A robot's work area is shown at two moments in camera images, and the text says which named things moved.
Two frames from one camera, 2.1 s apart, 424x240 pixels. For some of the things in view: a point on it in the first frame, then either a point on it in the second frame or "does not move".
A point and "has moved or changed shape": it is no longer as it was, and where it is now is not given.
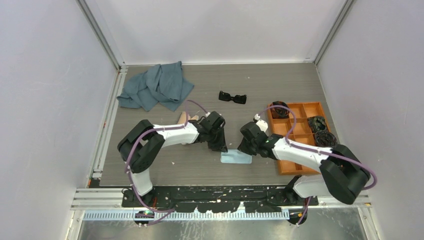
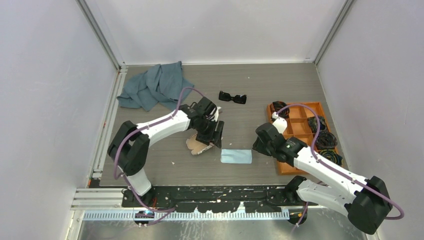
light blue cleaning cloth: x=235 y=156 does not move
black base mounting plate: x=218 y=199 does not move
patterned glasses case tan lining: x=181 y=120 has moved or changed shape
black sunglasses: x=225 y=96 does not move
